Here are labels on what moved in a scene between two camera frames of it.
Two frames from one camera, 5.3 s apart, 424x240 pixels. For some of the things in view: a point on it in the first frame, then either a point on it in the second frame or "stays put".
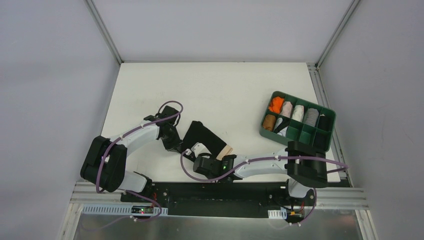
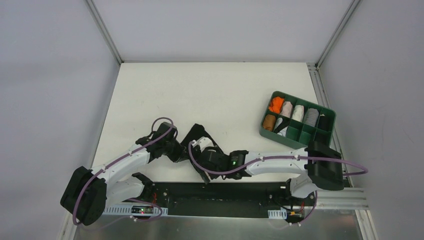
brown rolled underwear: [269, 122] stays put
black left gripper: [175, 144] to [183, 153]
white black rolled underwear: [281, 126] stays put
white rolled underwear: [298, 113] stays put
